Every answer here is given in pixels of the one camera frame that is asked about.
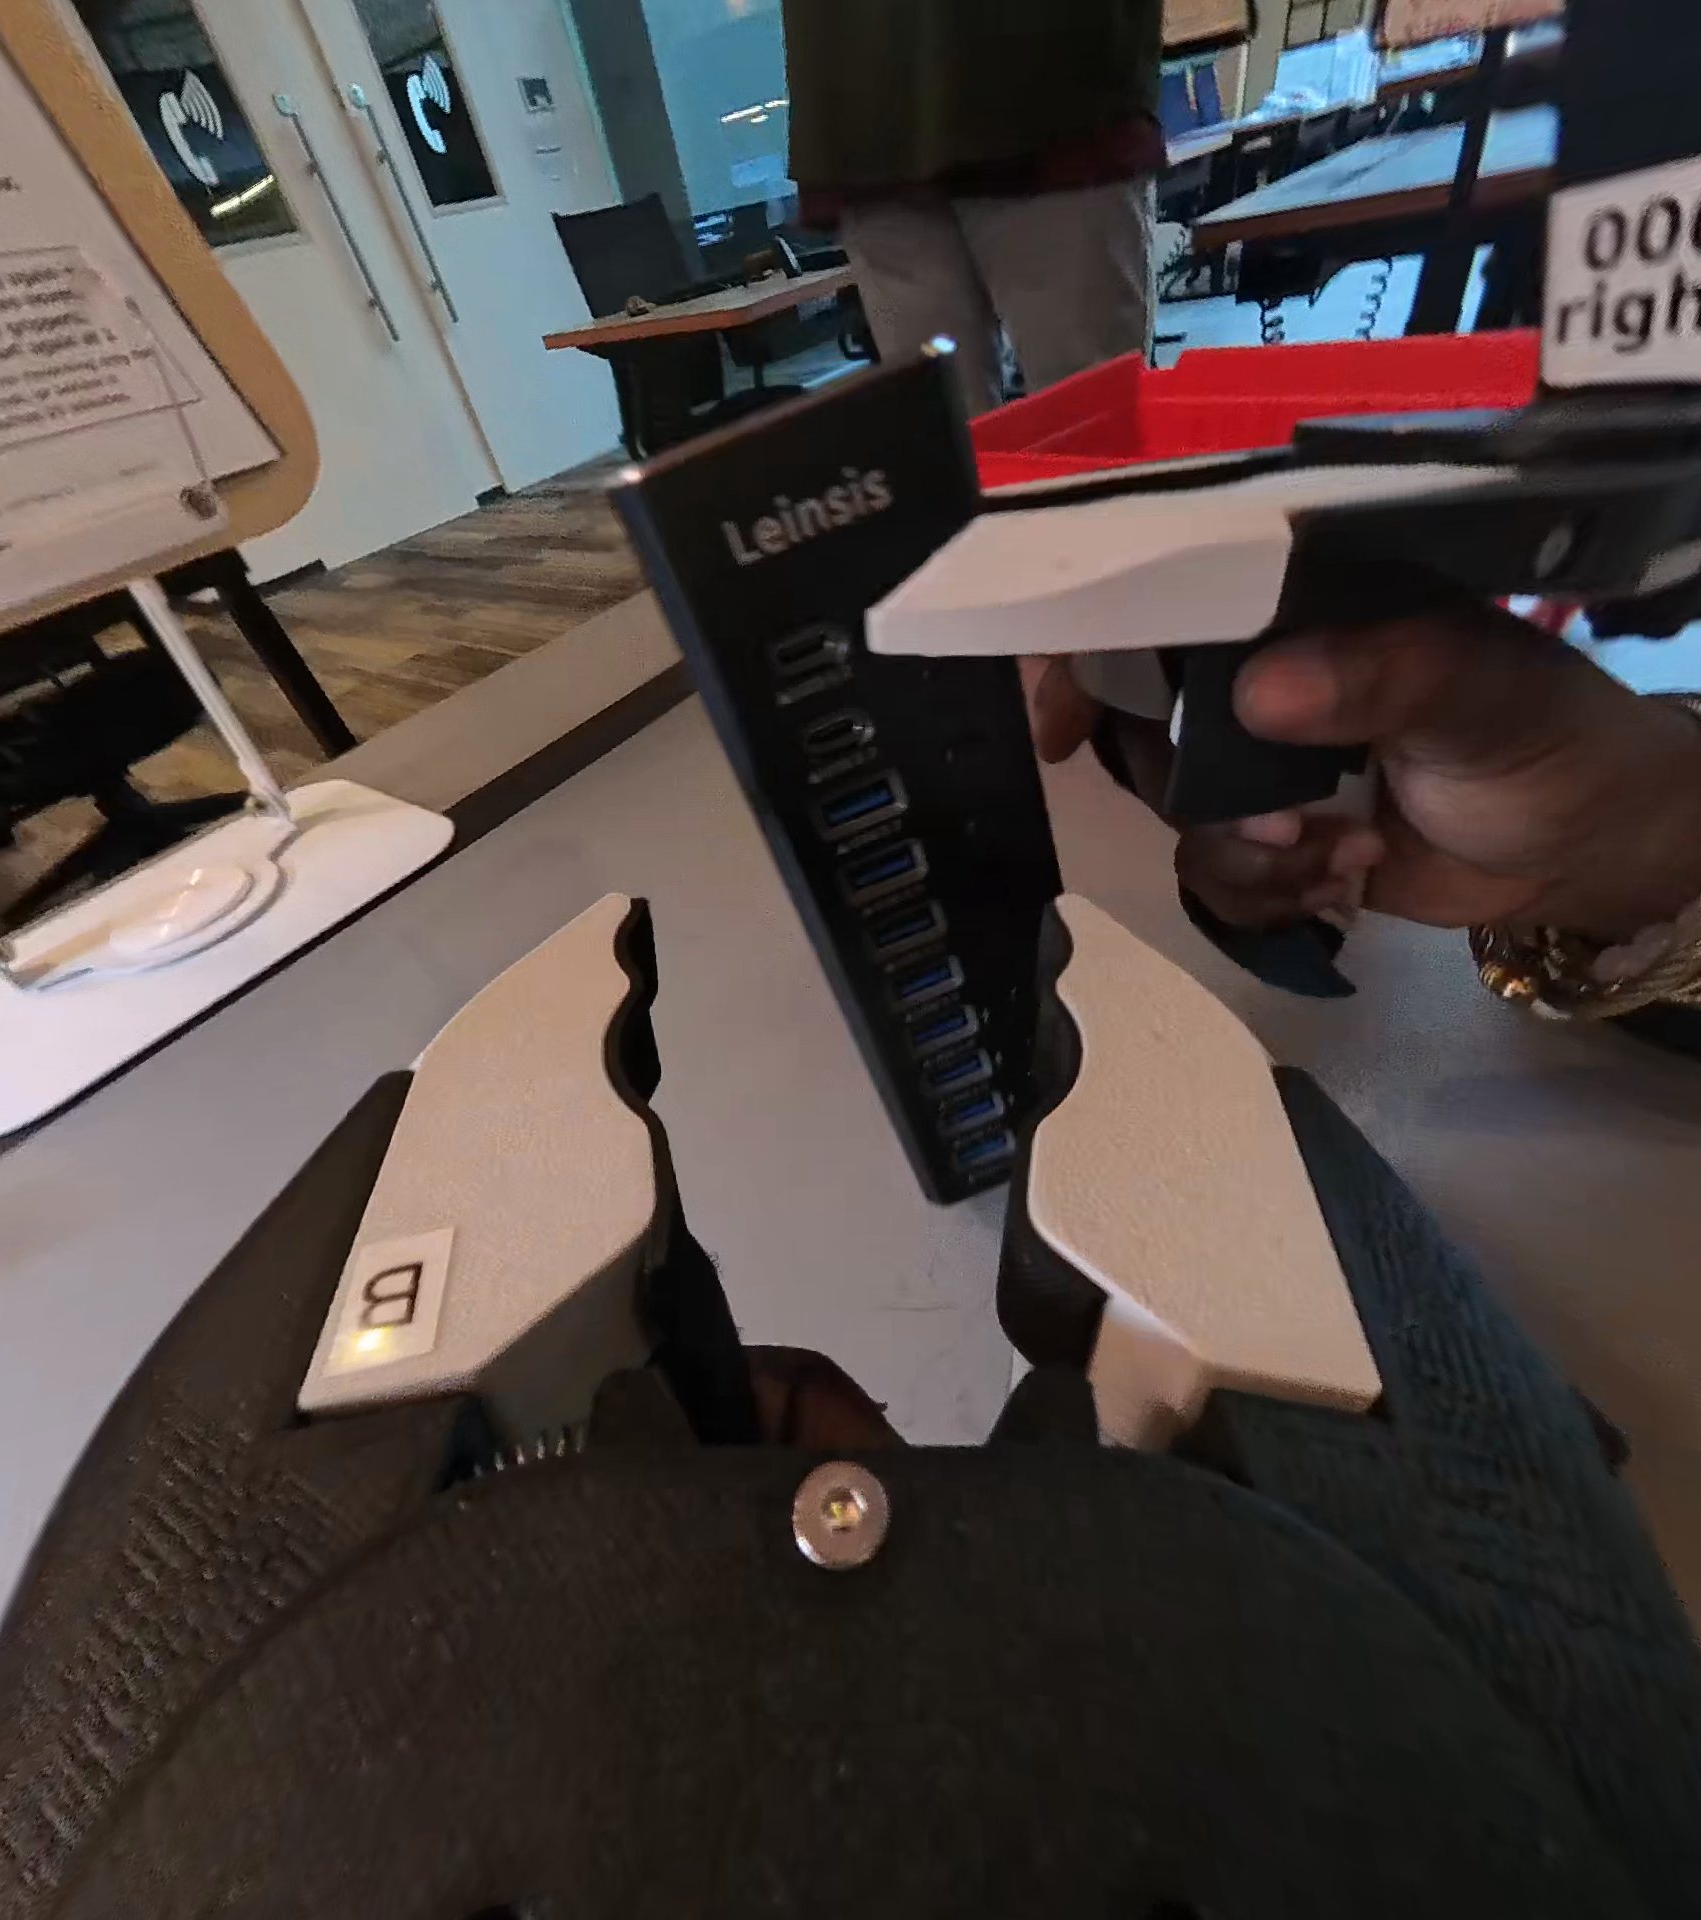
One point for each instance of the person's right hand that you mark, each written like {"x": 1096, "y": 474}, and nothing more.
{"x": 1509, "y": 780}

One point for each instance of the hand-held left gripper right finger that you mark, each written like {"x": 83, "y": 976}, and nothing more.
{"x": 1196, "y": 1184}

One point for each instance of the black usb hub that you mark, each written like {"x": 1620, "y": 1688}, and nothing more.
{"x": 942, "y": 841}

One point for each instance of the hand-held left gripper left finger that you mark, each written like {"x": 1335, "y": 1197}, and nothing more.
{"x": 521, "y": 1141}

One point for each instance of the black office chair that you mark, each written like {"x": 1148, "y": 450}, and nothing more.
{"x": 624, "y": 255}

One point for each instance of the red plastic bin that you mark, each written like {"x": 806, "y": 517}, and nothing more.
{"x": 1240, "y": 405}

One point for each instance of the wooden table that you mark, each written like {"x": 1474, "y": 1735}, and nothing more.
{"x": 701, "y": 314}

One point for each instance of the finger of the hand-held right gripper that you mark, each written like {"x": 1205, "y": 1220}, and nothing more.
{"x": 1122, "y": 584}

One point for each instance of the printed instruction poster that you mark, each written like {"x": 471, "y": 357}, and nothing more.
{"x": 25, "y": 344}

